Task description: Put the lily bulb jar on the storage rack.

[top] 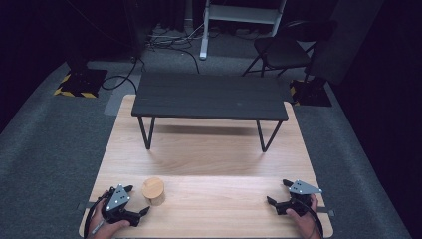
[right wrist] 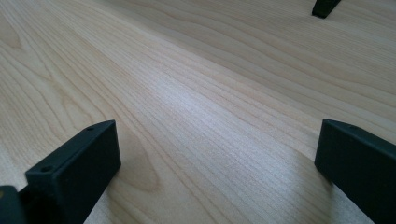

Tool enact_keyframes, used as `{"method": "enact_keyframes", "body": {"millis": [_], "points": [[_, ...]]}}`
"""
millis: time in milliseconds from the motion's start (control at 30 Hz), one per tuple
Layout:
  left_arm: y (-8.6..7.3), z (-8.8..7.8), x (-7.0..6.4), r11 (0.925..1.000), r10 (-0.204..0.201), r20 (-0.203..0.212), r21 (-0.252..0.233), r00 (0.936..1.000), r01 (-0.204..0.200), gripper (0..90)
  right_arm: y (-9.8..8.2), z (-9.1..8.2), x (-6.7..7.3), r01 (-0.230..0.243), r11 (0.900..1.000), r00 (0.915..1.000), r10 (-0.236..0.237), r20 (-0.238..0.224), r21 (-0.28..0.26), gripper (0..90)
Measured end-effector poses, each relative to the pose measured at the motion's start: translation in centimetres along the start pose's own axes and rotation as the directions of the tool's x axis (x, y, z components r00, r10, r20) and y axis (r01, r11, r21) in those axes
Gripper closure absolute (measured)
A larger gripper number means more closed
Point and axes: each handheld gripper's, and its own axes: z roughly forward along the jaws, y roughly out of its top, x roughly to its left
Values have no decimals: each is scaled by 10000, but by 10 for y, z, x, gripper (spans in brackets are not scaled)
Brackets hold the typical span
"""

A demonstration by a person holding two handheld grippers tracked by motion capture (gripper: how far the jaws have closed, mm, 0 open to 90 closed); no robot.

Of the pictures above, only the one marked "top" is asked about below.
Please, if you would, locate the round wooden cylinder block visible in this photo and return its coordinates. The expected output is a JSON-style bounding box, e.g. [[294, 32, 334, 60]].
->
[[141, 176, 166, 207]]

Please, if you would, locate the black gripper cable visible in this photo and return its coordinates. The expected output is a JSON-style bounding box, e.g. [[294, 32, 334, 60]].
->
[[294, 197, 325, 239], [83, 193, 111, 239]]

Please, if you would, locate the person's right hand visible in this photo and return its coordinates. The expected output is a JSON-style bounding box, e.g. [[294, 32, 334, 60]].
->
[[286, 193, 322, 239]]

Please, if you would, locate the black shelf with metal legs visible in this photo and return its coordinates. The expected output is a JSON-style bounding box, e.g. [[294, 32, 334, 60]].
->
[[130, 72, 290, 153]]

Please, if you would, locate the person's left hand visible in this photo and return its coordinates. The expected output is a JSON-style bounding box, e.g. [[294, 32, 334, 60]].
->
[[87, 190, 131, 239]]

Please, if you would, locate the black table strap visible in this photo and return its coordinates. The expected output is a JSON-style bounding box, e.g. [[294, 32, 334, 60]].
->
[[316, 206, 336, 217], [77, 201, 98, 212]]

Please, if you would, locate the bundle of floor cables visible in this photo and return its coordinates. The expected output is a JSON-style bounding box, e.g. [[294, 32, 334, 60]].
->
[[144, 22, 204, 75]]

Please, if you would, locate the black folding chair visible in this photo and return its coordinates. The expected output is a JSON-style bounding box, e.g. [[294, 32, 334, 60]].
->
[[241, 19, 338, 80]]

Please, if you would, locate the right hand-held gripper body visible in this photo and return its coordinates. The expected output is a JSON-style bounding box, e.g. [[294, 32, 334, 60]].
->
[[274, 179, 323, 217]]

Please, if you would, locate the black yellow striped base plate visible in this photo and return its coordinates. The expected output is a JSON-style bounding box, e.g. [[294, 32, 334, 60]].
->
[[53, 68, 109, 100], [289, 77, 333, 108]]

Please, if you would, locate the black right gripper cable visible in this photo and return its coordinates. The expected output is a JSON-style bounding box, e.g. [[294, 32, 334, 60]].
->
[[294, 197, 325, 239]]

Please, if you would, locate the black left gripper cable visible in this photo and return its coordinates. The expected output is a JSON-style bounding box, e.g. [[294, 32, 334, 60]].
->
[[83, 193, 111, 239]]

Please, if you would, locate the black floor cable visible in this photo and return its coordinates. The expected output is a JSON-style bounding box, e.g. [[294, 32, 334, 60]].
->
[[101, 55, 147, 95]]

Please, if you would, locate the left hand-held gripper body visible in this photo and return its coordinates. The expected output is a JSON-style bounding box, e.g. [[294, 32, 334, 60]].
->
[[101, 183, 142, 228]]

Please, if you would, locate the grey upright panel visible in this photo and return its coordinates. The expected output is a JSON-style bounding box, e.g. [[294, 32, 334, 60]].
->
[[311, 0, 386, 86]]

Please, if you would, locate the white metal stand frame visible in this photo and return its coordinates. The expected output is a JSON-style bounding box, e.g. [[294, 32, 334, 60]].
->
[[198, 0, 289, 61]]

